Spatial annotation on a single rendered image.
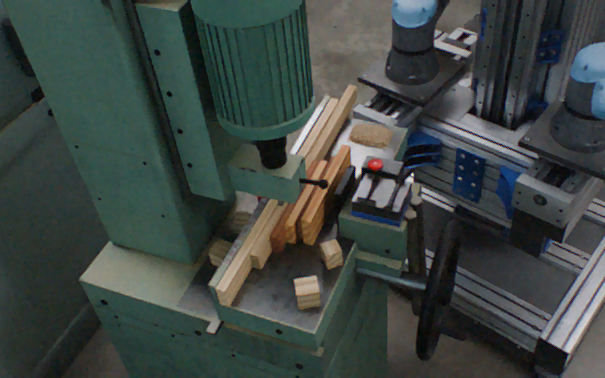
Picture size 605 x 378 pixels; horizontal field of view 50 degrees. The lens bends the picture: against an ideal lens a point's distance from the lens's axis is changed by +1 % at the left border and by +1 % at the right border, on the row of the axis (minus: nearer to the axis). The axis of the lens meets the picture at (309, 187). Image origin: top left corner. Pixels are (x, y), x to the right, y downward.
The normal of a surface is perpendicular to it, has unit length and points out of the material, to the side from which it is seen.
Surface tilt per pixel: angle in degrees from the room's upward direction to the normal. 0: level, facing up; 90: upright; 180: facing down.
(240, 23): 90
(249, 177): 90
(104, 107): 90
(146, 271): 0
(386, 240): 90
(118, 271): 0
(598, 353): 0
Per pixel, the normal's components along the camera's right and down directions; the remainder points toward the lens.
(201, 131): -0.37, 0.67
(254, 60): 0.07, 0.70
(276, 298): -0.07, -0.71
